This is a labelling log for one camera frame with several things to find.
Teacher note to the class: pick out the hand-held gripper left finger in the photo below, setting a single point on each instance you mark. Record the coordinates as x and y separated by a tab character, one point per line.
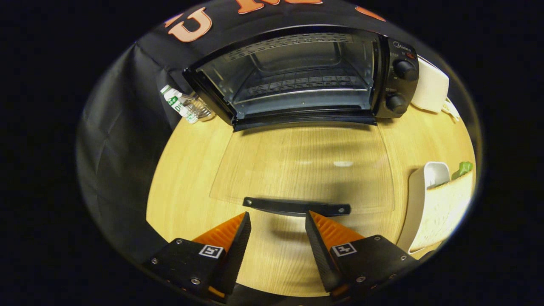
236	250

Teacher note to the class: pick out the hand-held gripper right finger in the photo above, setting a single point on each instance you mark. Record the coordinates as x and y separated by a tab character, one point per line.
318	250

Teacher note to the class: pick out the toast sandwich with green lettuce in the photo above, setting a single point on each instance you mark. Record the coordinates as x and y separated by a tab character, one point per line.
446	208

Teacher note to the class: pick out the black toaster oven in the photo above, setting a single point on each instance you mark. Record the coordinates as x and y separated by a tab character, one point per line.
395	85

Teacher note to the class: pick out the white pop-up toaster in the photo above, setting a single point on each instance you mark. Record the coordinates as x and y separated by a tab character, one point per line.
431	85

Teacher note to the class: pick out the white ribbed tray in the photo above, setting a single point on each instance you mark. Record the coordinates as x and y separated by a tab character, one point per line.
418	199

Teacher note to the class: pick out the clear plastic bottle green label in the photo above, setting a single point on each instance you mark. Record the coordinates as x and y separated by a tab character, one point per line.
182	106

